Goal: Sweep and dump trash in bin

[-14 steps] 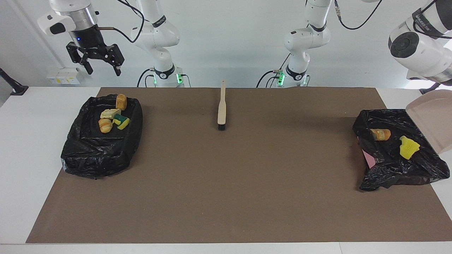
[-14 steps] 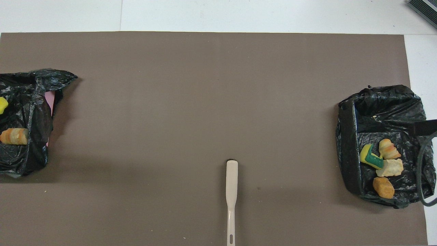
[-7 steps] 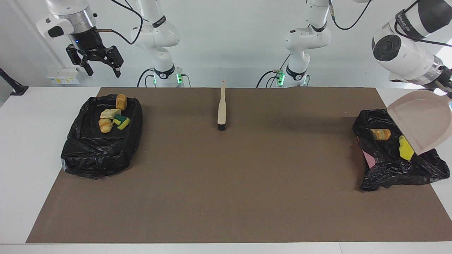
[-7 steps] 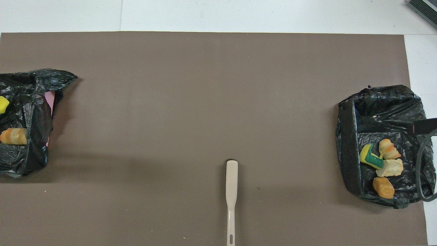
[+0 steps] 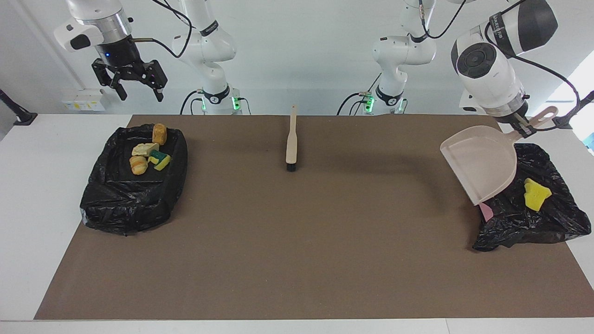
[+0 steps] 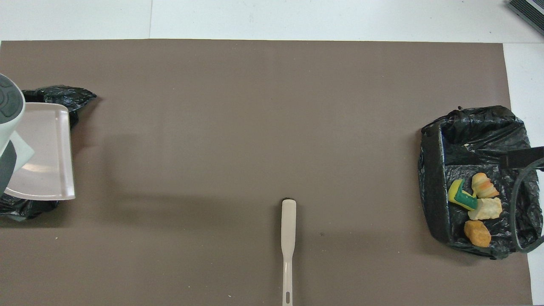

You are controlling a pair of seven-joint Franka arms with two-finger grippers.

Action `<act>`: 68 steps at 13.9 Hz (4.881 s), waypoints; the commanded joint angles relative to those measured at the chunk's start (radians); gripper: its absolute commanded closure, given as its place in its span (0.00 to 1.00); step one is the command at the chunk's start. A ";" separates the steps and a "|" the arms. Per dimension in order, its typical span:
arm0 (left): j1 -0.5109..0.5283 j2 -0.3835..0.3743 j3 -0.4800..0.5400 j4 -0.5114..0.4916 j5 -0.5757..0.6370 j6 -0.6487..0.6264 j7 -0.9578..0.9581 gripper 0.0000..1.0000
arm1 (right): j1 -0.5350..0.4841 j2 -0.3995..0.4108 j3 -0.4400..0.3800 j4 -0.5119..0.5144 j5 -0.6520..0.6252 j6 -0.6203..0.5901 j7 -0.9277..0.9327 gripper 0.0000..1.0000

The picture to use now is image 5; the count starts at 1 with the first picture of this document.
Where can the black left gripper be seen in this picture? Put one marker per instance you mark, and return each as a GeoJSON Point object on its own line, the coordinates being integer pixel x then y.
{"type": "Point", "coordinates": [519, 118]}

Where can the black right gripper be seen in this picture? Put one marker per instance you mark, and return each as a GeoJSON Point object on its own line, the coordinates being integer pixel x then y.
{"type": "Point", "coordinates": [123, 62]}

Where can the beige plastic dustpan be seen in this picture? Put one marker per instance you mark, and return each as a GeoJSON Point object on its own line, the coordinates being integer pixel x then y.
{"type": "Point", "coordinates": [482, 162]}

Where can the brown oval bread roll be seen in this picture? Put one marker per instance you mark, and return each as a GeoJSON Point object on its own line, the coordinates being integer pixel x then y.
{"type": "Point", "coordinates": [159, 133]}

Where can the large yellow sponge piece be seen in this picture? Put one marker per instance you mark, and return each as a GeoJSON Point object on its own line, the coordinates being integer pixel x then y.
{"type": "Point", "coordinates": [536, 195]}

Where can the pale crumbly bread chunk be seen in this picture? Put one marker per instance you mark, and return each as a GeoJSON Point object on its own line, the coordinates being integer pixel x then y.
{"type": "Point", "coordinates": [145, 149]}

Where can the notched yellow sponge piece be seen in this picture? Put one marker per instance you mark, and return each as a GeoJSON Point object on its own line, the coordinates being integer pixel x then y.
{"type": "Point", "coordinates": [160, 160]}

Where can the striped orange croissant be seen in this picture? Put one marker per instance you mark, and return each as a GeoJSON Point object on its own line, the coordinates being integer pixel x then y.
{"type": "Point", "coordinates": [138, 165]}

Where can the beige brush with black bristles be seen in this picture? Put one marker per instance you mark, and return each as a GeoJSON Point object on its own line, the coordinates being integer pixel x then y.
{"type": "Point", "coordinates": [292, 144]}

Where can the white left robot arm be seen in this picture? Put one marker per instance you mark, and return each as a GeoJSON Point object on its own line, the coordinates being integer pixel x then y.
{"type": "Point", "coordinates": [487, 79]}

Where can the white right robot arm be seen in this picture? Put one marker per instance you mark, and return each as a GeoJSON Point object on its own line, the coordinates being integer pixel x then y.
{"type": "Point", "coordinates": [204, 46]}

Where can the pink plastic bin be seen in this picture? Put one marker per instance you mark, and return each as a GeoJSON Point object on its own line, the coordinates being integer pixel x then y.
{"type": "Point", "coordinates": [486, 212]}

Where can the crumpled black trash bag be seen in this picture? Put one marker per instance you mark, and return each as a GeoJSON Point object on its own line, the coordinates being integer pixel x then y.
{"type": "Point", "coordinates": [533, 227]}

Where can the black bag lined bin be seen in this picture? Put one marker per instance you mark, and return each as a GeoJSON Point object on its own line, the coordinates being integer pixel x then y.
{"type": "Point", "coordinates": [130, 204]}

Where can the black clamp stand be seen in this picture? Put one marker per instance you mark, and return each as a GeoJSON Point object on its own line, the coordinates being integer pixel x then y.
{"type": "Point", "coordinates": [18, 113]}
{"type": "Point", "coordinates": [573, 116]}

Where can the light blue object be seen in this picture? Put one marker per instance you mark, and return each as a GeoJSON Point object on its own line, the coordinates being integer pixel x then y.
{"type": "Point", "coordinates": [590, 141]}

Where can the brown table mat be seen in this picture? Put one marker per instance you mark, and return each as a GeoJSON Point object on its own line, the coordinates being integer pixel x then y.
{"type": "Point", "coordinates": [297, 255]}

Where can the white wall socket box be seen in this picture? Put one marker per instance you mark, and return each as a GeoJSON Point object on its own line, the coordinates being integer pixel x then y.
{"type": "Point", "coordinates": [83, 99]}

